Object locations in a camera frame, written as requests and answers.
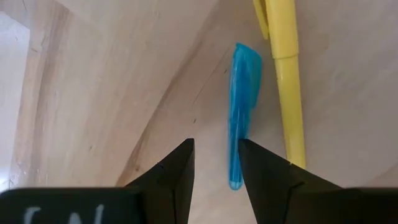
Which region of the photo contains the yellow highlighter marker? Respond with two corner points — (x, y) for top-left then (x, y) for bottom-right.
(252, 0), (307, 170)

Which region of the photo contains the teal highlighter marker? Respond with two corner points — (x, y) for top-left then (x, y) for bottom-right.
(227, 42), (264, 192)

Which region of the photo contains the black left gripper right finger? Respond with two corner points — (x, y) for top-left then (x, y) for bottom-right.
(238, 138), (398, 224)

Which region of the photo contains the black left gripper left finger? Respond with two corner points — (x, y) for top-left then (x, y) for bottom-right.
(0, 138), (195, 224)

